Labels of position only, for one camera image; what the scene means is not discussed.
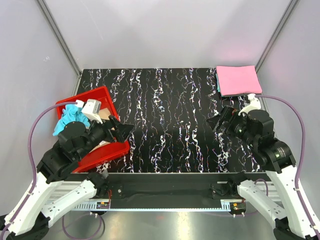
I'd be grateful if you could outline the beige folded t shirt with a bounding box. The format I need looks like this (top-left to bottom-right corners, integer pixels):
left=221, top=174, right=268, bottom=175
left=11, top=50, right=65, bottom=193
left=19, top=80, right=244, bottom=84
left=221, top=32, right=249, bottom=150
left=82, top=106, right=111, bottom=153

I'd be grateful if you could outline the teal folded t shirt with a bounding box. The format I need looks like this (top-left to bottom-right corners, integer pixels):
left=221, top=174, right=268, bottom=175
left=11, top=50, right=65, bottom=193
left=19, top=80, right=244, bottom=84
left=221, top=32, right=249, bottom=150
left=216, top=73, right=221, bottom=93

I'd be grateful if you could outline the pink folded t shirt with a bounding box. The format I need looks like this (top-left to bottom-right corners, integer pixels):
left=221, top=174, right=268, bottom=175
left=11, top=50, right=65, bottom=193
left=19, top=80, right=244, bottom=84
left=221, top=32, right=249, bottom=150
left=216, top=65, right=262, bottom=95

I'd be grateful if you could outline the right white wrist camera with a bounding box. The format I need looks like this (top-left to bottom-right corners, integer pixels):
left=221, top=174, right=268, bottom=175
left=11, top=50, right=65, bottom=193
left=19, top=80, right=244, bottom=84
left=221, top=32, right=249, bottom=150
left=238, top=93, right=262, bottom=116

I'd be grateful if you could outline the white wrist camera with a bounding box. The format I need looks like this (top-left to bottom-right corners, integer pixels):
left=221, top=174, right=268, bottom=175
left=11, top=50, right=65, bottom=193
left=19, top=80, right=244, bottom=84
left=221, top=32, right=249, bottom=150
left=75, top=99, right=103, bottom=124
left=238, top=93, right=262, bottom=116

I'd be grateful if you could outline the aluminium rail frame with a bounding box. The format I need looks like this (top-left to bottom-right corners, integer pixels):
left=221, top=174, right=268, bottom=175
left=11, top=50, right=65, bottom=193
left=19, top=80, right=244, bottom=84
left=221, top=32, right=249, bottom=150
left=44, top=174, right=283, bottom=213

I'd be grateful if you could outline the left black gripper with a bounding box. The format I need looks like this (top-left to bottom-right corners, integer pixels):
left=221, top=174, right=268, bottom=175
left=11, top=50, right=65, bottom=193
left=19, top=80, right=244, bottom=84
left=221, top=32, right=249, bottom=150
left=76, top=112, right=135, bottom=159

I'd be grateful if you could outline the red plastic bin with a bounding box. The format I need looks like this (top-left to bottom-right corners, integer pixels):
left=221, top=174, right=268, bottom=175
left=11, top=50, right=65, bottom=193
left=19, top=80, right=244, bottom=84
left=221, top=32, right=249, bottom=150
left=57, top=86, right=130, bottom=173

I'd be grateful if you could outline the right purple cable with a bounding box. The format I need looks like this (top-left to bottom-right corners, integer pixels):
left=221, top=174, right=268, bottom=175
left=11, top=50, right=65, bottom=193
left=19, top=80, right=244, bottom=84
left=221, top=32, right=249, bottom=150
left=253, top=94, right=320, bottom=236

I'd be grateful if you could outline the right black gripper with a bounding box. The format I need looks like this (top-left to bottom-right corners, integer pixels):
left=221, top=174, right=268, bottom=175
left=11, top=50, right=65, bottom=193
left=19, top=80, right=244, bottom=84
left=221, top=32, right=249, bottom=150
left=205, top=104, right=257, bottom=147

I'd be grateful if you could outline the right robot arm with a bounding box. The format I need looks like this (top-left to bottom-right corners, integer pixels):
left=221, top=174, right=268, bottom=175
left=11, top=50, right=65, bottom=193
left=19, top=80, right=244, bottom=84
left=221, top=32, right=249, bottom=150
left=206, top=106, right=320, bottom=240

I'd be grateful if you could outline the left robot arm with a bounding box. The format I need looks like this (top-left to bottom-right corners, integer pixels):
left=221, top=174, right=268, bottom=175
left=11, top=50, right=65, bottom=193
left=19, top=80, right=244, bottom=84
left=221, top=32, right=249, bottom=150
left=0, top=115, right=134, bottom=240

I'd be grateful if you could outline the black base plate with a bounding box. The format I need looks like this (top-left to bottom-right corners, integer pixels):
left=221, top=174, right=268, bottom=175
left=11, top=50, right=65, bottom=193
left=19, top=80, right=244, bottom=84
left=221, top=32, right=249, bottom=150
left=49, top=171, right=276, bottom=210

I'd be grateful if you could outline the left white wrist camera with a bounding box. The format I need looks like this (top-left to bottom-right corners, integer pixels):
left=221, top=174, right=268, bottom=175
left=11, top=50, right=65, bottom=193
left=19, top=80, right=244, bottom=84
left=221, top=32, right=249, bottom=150
left=75, top=99, right=103, bottom=124

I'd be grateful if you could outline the turquoise t shirt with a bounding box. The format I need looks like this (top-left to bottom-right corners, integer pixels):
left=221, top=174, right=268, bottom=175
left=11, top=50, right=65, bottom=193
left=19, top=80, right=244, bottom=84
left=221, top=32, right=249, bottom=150
left=52, top=104, right=91, bottom=136

